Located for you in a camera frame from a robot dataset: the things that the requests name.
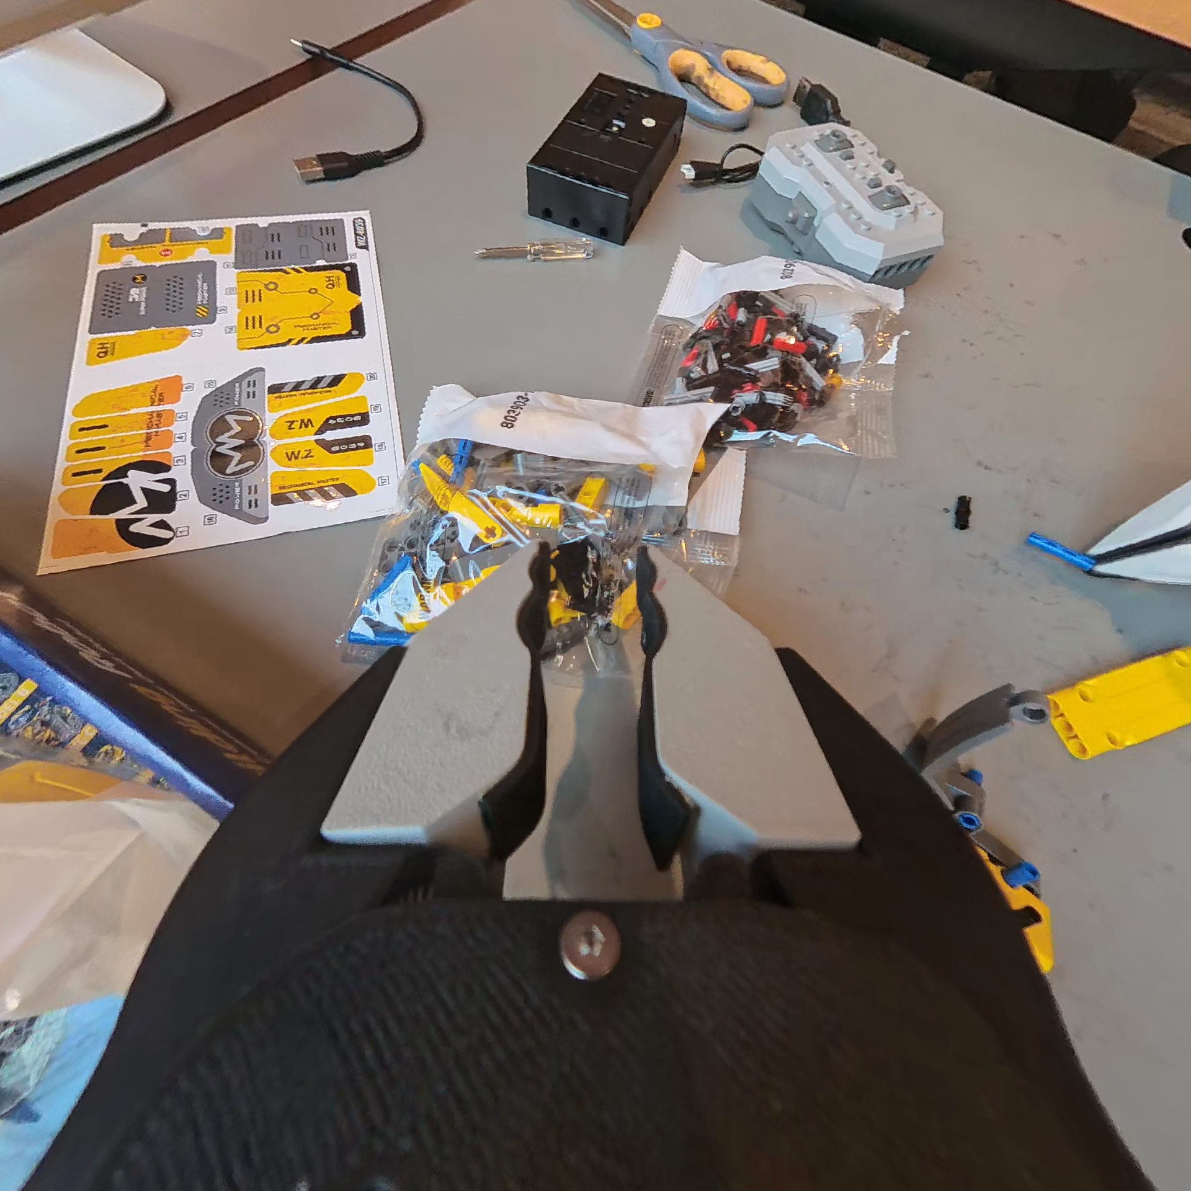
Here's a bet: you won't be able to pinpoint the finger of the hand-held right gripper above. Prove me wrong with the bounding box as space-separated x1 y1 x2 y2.
1091 554 1191 587
1086 483 1191 561

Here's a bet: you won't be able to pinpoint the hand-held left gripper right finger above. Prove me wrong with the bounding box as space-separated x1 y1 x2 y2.
635 544 864 873

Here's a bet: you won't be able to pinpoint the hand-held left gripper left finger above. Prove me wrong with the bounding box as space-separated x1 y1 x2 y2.
321 540 555 863

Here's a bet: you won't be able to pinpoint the blue pin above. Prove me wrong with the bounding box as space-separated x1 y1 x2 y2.
1027 531 1098 572

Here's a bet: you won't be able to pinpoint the yellow panel brick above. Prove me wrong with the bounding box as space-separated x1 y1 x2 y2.
1047 647 1191 761

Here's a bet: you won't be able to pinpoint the yellow grey brick assembly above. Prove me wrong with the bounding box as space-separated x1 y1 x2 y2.
908 683 1058 974

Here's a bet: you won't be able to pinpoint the grey desk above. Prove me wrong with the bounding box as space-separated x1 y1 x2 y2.
0 0 1191 1191

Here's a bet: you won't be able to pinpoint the bag of yellow bricks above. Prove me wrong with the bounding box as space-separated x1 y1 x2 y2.
339 382 747 667

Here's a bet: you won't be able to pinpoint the blue robot kit box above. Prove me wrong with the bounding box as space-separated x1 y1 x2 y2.
0 567 274 1191

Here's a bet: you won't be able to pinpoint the bag of black red pins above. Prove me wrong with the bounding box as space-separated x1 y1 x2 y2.
631 246 906 462

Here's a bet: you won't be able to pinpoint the heap of clear part bags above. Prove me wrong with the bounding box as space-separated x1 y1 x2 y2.
0 791 221 1033

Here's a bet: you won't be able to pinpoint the yellow grey sticker sheet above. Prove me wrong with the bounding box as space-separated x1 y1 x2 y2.
37 208 403 575

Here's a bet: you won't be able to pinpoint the grey hub brick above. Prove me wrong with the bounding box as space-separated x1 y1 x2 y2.
739 123 946 285

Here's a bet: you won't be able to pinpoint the black battery box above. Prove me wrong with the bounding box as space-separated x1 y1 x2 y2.
526 72 688 248

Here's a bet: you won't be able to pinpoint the grey yellow scissors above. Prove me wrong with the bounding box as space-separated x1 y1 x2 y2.
582 0 791 131

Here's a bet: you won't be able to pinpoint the silver stand base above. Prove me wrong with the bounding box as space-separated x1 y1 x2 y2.
0 28 169 184

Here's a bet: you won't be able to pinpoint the small clear-handled screwdriver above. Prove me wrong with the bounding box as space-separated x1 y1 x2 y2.
475 236 596 263

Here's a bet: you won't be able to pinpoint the black USB cable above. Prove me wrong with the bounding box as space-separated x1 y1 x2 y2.
681 79 851 185
291 36 426 185

